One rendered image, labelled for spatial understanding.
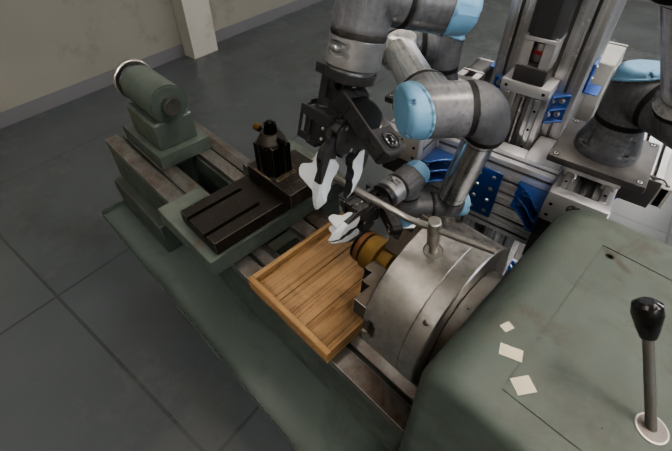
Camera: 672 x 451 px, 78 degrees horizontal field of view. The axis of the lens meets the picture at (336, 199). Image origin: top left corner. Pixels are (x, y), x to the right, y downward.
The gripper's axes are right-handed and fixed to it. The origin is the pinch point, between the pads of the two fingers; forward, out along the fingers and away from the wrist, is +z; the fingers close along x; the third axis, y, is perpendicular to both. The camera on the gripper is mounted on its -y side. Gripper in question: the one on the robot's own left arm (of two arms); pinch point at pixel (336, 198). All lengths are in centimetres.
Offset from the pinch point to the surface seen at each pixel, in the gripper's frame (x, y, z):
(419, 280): -9.1, -14.2, 11.4
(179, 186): -17, 82, 47
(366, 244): -17.7, 3.0, 19.1
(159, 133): -17, 95, 32
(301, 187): -29, 36, 26
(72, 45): -72, 360, 76
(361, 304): -6.8, -6.1, 22.7
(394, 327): -4.9, -14.6, 19.8
